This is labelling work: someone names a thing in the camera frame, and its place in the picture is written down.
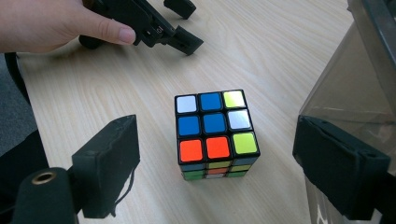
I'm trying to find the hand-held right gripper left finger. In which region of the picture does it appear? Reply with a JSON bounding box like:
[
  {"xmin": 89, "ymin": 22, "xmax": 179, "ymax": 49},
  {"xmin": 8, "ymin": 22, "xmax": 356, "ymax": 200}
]
[{"xmin": 71, "ymin": 114, "xmax": 141, "ymax": 218}]

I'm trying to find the translucent grey storage box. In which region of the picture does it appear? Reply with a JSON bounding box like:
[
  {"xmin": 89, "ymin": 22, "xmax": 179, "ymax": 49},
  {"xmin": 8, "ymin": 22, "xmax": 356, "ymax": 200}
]
[{"xmin": 298, "ymin": 0, "xmax": 396, "ymax": 224}]

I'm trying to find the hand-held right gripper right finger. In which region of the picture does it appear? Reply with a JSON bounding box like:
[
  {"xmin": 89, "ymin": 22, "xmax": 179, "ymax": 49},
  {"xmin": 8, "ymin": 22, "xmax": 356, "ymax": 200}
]
[{"xmin": 292, "ymin": 115, "xmax": 391, "ymax": 221}]

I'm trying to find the multicoloured puzzle cube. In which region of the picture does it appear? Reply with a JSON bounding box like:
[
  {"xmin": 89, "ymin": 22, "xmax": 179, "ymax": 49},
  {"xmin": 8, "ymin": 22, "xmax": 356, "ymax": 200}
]
[{"xmin": 174, "ymin": 89, "xmax": 262, "ymax": 182}]

